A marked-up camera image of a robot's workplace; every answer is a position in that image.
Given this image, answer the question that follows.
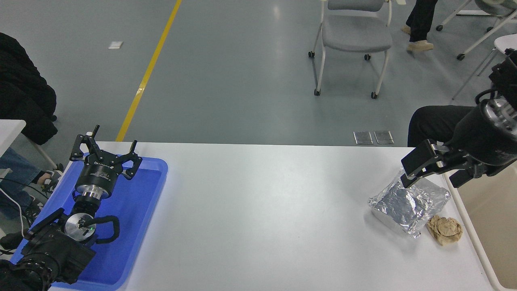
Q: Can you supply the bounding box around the white round table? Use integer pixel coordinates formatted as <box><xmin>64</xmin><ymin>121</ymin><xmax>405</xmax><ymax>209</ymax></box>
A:
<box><xmin>452</xmin><ymin>34</ymin><xmax>517</xmax><ymax>100</ymax></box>

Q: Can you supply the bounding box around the white chair frame with casters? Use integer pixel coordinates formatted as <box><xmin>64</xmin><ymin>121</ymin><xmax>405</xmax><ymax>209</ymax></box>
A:
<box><xmin>436</xmin><ymin>0</ymin><xmax>517</xmax><ymax>61</ymax></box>

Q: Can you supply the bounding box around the crumpled tan paper ball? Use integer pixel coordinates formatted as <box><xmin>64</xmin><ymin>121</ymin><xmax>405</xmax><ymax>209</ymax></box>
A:
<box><xmin>427</xmin><ymin>215</ymin><xmax>463</xmax><ymax>246</ymax></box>

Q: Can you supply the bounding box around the grey chair with white frame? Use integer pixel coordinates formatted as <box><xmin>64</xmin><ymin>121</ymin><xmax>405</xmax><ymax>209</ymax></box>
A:
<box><xmin>309</xmin><ymin>0</ymin><xmax>393</xmax><ymax>99</ymax></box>

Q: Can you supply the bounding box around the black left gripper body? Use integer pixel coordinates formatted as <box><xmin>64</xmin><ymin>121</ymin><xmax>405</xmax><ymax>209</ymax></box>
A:
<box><xmin>76</xmin><ymin>154</ymin><xmax>122</xmax><ymax>191</ymax></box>

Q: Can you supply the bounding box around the silver foil plate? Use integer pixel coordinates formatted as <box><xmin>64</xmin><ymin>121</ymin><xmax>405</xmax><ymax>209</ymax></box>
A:
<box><xmin>368</xmin><ymin>168</ymin><xmax>451</xmax><ymax>239</ymax></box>

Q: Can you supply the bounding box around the seated person with dark trousers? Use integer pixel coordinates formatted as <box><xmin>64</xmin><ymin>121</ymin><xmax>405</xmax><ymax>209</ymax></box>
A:
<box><xmin>407</xmin><ymin>106</ymin><xmax>474</xmax><ymax>147</ymax></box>

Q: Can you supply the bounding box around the white frame leg with caster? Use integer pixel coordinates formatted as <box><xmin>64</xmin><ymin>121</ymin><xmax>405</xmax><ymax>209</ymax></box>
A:
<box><xmin>25</xmin><ymin>134</ymin><xmax>64</xmax><ymax>171</ymax></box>

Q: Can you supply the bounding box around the walking person with tan shoes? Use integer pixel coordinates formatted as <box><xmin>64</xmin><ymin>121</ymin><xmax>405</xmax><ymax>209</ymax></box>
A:
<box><xmin>402</xmin><ymin>0</ymin><xmax>439</xmax><ymax>52</ymax></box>

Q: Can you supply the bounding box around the large pale bin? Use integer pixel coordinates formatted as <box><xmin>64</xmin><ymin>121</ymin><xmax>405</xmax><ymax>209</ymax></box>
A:
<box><xmin>443</xmin><ymin>162</ymin><xmax>517</xmax><ymax>291</ymax></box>

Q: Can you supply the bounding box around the blue plastic tray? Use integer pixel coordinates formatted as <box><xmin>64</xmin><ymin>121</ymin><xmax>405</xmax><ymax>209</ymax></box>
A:
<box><xmin>10</xmin><ymin>157</ymin><xmax>168</xmax><ymax>291</ymax></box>

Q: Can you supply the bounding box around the small white table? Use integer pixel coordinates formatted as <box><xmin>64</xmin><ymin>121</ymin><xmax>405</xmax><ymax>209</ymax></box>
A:
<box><xmin>0</xmin><ymin>120</ymin><xmax>27</xmax><ymax>158</ymax></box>

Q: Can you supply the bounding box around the seated person in black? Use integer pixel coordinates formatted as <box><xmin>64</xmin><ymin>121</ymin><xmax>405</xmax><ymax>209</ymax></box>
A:
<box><xmin>0</xmin><ymin>32</ymin><xmax>64</xmax><ymax>221</ymax></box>

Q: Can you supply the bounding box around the black cable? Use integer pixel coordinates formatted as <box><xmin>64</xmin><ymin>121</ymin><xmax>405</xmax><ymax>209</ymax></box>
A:
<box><xmin>0</xmin><ymin>178</ymin><xmax>49</xmax><ymax>211</ymax></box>

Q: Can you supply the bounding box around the white cable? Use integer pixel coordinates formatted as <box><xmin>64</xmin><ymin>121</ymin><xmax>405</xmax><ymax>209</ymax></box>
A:
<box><xmin>0</xmin><ymin>188</ymin><xmax>25</xmax><ymax>236</ymax></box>

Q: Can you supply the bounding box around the black power adapter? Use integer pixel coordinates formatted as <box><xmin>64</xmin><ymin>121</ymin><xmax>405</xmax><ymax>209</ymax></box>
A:
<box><xmin>0</xmin><ymin>232</ymin><xmax>27</xmax><ymax>250</ymax></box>

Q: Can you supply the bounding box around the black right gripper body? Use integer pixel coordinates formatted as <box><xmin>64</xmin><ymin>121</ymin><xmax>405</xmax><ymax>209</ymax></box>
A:
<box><xmin>449</xmin><ymin>104</ymin><xmax>517</xmax><ymax>167</ymax></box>

